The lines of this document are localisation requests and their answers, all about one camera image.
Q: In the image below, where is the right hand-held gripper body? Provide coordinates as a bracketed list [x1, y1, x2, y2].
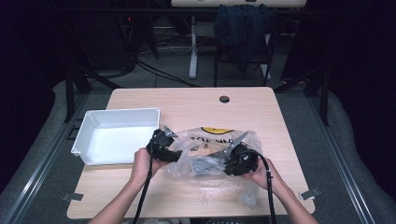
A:
[221, 131, 260, 177]

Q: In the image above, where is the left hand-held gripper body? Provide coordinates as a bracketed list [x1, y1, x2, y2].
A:
[145, 125, 179, 162]

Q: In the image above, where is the clear printed plastic bag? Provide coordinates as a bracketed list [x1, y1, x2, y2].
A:
[163, 126, 264, 210]

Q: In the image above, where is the person's right hand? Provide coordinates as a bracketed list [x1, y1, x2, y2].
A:
[240, 157, 282, 191]

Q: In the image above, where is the person's left hand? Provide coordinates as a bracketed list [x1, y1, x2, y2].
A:
[129, 147, 170, 189]

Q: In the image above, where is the white plastic bin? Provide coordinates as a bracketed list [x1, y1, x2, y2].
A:
[70, 107, 162, 166]

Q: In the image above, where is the grey tape strip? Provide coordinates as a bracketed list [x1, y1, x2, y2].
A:
[298, 187, 321, 202]
[61, 192, 85, 203]

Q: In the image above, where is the white desk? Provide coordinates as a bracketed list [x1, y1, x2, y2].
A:
[170, 0, 308, 80]

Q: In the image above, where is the black metal stand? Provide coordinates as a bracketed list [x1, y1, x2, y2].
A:
[274, 65, 331, 127]
[64, 63, 123, 123]

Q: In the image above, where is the black chair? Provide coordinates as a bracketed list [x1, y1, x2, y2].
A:
[213, 31, 281, 88]

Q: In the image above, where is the dark jacket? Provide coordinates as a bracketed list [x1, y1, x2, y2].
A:
[213, 3, 271, 75]

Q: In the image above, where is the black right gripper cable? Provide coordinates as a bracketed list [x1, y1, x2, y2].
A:
[247, 148, 278, 224]

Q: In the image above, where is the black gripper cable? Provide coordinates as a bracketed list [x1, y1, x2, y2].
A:
[132, 153, 155, 224]
[247, 148, 278, 224]

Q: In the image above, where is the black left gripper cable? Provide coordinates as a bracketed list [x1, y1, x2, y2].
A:
[132, 153, 155, 224]

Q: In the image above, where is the black floor cable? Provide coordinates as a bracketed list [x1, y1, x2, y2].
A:
[134, 60, 204, 89]

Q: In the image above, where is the aluminium rail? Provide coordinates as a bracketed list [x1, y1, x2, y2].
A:
[306, 94, 377, 224]
[2, 92, 92, 224]

